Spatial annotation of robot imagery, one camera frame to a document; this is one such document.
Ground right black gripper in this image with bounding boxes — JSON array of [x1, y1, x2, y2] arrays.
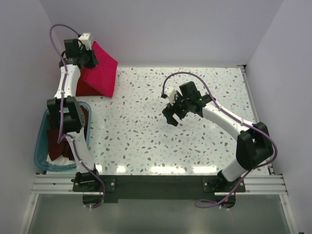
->
[[162, 91, 191, 127]]

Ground bright pink-red t-shirt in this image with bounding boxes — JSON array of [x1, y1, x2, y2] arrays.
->
[[81, 41, 118, 98]]

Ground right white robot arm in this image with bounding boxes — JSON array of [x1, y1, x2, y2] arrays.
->
[[161, 81, 273, 192]]

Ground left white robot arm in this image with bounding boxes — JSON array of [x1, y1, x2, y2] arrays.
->
[[47, 34, 101, 191]]

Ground folded dark red t-shirt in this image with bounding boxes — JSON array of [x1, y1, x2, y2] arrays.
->
[[76, 69, 102, 97]]

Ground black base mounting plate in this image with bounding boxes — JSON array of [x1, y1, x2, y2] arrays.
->
[[71, 173, 246, 205]]

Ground dark red clothes in basket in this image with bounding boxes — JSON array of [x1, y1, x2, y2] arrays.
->
[[46, 114, 75, 160]]

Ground teal plastic basket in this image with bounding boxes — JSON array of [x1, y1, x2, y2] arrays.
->
[[34, 101, 92, 172]]

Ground white cloth in basket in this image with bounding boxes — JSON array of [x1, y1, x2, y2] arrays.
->
[[46, 156, 75, 166]]

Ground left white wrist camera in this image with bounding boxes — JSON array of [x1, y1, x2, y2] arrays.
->
[[78, 33, 92, 50]]

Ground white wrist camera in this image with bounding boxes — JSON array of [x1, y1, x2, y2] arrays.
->
[[161, 87, 176, 106], [78, 33, 92, 50]]

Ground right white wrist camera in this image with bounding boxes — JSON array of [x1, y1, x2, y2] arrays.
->
[[161, 87, 176, 106]]

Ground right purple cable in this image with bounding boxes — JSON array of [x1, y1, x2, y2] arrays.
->
[[162, 72, 279, 208]]

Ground aluminium frame rail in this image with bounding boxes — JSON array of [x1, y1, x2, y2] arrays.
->
[[31, 175, 74, 195]]

